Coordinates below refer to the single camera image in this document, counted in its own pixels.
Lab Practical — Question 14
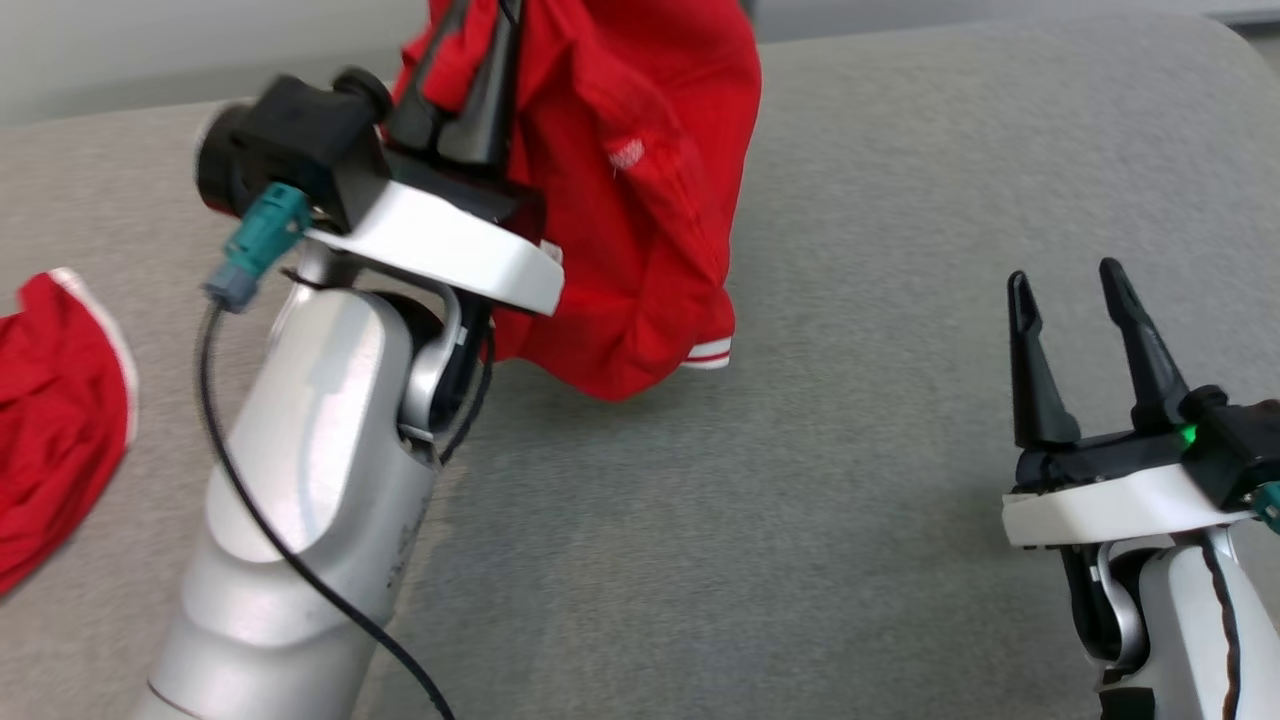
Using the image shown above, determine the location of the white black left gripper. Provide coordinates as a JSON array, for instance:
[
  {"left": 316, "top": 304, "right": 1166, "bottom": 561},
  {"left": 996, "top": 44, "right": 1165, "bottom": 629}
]
[{"left": 305, "top": 0, "right": 567, "bottom": 318}]

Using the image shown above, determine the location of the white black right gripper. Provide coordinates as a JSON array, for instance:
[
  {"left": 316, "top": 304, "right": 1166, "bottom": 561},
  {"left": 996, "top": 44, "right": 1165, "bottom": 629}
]
[{"left": 1002, "top": 257, "right": 1253, "bottom": 549}]

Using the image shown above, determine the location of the red jersey striped trim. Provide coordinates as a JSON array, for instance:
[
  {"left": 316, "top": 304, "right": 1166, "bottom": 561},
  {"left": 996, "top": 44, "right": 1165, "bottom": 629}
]
[{"left": 390, "top": 0, "right": 763, "bottom": 403}]

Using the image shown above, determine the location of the red jersey plain white trim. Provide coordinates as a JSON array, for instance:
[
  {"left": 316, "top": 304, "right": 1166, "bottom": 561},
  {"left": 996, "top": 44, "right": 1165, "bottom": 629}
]
[{"left": 0, "top": 267, "right": 139, "bottom": 597}]

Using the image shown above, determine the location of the teal left camera connector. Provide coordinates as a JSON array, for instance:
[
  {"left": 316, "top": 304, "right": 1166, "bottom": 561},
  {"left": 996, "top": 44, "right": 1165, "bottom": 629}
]
[{"left": 203, "top": 182, "right": 314, "bottom": 314}]

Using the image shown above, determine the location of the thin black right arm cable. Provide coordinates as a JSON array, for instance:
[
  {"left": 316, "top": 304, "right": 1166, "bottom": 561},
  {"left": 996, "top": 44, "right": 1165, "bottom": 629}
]
[{"left": 1203, "top": 540, "right": 1244, "bottom": 720}]

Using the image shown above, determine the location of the black left camera cable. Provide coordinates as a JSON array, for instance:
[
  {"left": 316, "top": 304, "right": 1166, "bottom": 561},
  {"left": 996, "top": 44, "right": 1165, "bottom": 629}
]
[{"left": 196, "top": 300, "right": 456, "bottom": 720}]

